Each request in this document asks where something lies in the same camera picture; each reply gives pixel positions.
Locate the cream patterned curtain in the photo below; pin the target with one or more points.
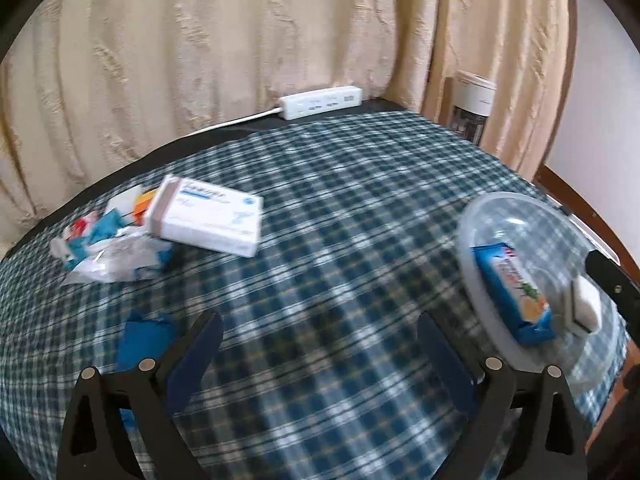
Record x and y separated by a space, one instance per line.
88 86

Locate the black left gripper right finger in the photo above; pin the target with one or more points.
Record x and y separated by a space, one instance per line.
549 440

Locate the brown wooden frame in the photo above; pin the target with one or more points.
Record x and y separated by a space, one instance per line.
567 196

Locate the white eraser block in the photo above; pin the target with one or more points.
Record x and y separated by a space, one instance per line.
124 202

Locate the white appliance behind curtain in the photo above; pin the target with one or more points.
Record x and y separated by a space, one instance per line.
471 104

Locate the orange toy brick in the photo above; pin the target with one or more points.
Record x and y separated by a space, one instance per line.
141 204

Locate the white medicine box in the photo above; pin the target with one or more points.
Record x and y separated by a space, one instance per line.
205 215

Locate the blue wet wipes pack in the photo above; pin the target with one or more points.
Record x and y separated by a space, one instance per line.
522 306

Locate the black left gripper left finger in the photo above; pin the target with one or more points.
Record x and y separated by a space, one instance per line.
95 443

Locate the crumpled teal wrapper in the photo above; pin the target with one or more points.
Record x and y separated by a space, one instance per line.
107 227

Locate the small blue wrapper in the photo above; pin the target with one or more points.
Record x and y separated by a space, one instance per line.
144 338

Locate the clear plastic round container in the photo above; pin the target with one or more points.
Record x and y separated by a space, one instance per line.
553 251

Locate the blue plaid cloth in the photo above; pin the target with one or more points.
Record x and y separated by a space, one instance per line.
320 374

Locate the white square box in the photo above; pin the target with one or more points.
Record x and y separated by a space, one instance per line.
583 310

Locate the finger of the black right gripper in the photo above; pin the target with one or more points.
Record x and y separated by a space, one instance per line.
620 287

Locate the white printed bag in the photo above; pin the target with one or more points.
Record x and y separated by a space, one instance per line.
130 257

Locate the white power strip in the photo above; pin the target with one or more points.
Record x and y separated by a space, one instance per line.
319 101

